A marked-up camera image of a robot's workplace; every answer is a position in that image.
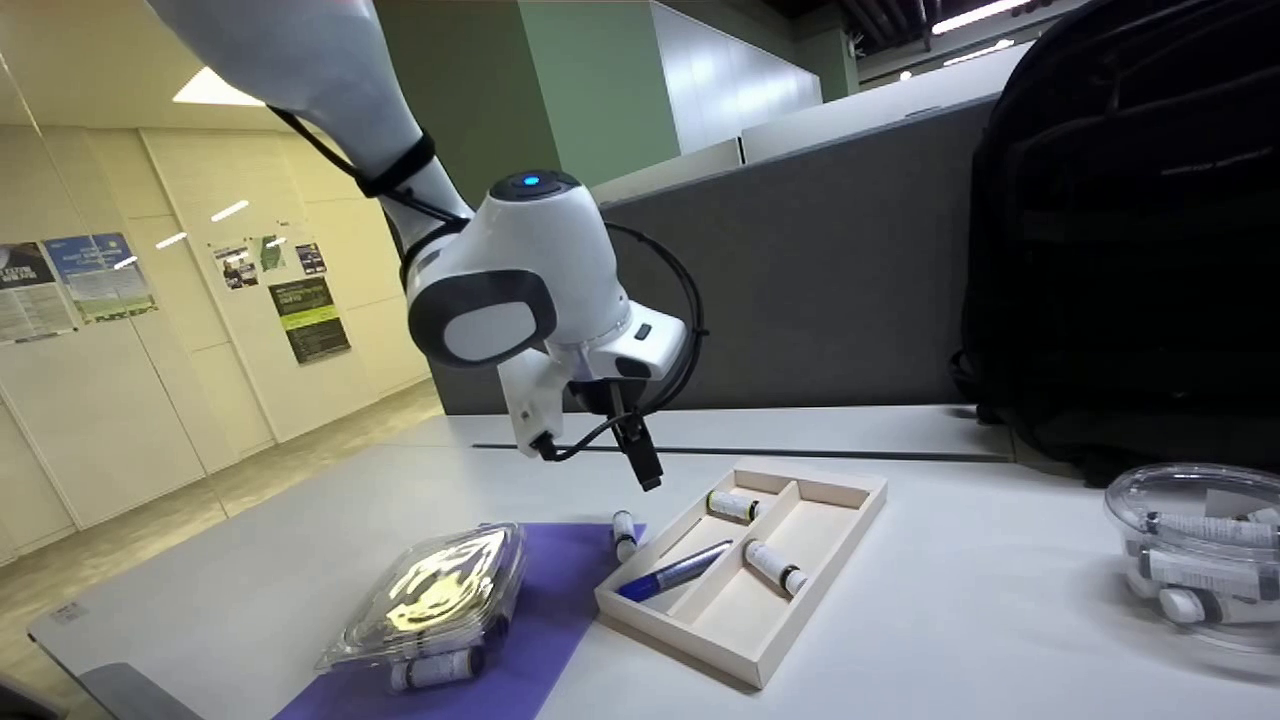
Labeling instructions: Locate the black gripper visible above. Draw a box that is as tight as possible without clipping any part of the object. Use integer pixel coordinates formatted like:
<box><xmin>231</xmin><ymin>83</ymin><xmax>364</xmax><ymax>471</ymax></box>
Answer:
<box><xmin>571</xmin><ymin>375</ymin><xmax>666</xmax><ymax>496</ymax></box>

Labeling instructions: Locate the blue marker pen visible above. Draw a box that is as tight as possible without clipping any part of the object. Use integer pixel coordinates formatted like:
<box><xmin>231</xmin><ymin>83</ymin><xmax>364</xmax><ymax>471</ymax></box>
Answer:
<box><xmin>614</xmin><ymin>537</ymin><xmax>735</xmax><ymax>608</ymax></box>

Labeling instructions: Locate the white roll in tray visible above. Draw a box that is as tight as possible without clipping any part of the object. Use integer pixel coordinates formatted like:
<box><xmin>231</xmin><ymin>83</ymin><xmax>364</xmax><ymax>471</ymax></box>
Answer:
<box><xmin>740</xmin><ymin>537</ymin><xmax>808</xmax><ymax>600</ymax></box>

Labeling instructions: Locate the light wooden compartment tray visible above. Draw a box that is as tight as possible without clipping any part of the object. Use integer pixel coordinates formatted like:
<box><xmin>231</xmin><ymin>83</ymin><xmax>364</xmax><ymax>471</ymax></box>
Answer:
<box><xmin>592</xmin><ymin>463</ymin><xmax>893</xmax><ymax>692</ymax></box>

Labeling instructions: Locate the purple mat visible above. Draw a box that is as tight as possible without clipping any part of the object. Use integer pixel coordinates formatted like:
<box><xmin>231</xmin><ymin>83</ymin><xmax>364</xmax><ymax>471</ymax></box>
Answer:
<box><xmin>270</xmin><ymin>521</ymin><xmax>652</xmax><ymax>720</ymax></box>

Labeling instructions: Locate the clear plastic bag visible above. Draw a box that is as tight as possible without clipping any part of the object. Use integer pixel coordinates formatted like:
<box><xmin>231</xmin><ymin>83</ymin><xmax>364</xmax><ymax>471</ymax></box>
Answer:
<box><xmin>325</xmin><ymin>521</ymin><xmax>527</xmax><ymax>673</ymax></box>

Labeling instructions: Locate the grey partition panel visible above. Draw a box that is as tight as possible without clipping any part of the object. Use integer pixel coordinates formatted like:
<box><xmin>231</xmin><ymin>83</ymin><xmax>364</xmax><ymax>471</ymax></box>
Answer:
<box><xmin>425</xmin><ymin>92</ymin><xmax>998</xmax><ymax>418</ymax></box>

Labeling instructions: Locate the green pillar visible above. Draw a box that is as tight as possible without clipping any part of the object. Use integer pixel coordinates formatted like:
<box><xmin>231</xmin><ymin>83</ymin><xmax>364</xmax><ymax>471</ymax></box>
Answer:
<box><xmin>370</xmin><ymin>0</ymin><xmax>684</xmax><ymax>214</ymax></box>

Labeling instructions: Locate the clear plastic bowl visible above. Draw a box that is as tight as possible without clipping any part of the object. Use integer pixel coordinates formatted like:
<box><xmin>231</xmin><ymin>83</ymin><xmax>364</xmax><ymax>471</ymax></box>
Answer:
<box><xmin>1099</xmin><ymin>459</ymin><xmax>1280</xmax><ymax>684</ymax></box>

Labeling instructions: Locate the black backpack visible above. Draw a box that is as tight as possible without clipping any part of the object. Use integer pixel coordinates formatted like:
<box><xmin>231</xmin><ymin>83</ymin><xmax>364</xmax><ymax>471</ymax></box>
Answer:
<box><xmin>952</xmin><ymin>0</ymin><xmax>1280</xmax><ymax>487</ymax></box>

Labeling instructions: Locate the long ceiling strip light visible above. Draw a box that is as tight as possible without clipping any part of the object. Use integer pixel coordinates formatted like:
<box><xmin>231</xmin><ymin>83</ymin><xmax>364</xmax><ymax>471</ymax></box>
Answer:
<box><xmin>926</xmin><ymin>0</ymin><xmax>1041</xmax><ymax>40</ymax></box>

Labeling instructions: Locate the white labelled vial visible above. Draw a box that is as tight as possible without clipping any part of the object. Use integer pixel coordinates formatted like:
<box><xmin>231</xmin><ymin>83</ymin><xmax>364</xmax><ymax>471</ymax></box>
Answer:
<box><xmin>1153</xmin><ymin>582</ymin><xmax>1224</xmax><ymax>632</ymax></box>
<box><xmin>1135</xmin><ymin>545</ymin><xmax>1270</xmax><ymax>604</ymax></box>

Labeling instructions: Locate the rectangular ceiling light panel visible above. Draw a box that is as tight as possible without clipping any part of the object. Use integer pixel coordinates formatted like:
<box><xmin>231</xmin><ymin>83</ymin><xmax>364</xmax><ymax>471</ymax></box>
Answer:
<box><xmin>171</xmin><ymin>65</ymin><xmax>270</xmax><ymax>110</ymax></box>

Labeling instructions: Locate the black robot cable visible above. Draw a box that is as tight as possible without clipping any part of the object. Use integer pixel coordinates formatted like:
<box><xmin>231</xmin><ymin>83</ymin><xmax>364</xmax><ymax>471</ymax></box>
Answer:
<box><xmin>527</xmin><ymin>214</ymin><xmax>710</xmax><ymax>467</ymax></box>

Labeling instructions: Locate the black and green wall poster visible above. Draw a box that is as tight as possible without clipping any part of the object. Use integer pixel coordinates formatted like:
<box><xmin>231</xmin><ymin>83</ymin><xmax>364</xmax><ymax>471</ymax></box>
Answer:
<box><xmin>268</xmin><ymin>272</ymin><xmax>357</xmax><ymax>366</ymax></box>

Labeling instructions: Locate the small photo wall notice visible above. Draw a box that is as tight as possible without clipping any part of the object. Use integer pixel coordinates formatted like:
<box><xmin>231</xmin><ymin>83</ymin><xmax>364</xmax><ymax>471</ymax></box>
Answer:
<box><xmin>216</xmin><ymin>242</ymin><xmax>263</xmax><ymax>294</ymax></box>

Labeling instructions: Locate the blue and green wall poster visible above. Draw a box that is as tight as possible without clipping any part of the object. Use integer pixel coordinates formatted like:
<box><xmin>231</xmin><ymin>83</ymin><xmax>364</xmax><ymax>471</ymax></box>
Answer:
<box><xmin>41</xmin><ymin>229</ymin><xmax>160</xmax><ymax>326</ymax></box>

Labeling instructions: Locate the large pale wall poster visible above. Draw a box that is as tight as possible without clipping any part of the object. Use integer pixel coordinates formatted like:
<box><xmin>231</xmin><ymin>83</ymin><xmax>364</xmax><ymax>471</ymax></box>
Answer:
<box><xmin>0</xmin><ymin>239</ymin><xmax>78</xmax><ymax>347</ymax></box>

